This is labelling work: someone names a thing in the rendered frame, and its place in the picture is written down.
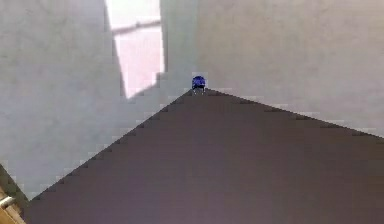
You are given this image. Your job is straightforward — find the small blue round object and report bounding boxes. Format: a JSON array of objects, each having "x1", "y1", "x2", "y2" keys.
[{"x1": 191, "y1": 75, "x2": 207, "y2": 95}]

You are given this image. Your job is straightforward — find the brown wooden furniture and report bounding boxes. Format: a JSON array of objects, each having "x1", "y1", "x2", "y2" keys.
[{"x1": 0, "y1": 163, "x2": 30, "y2": 224}]

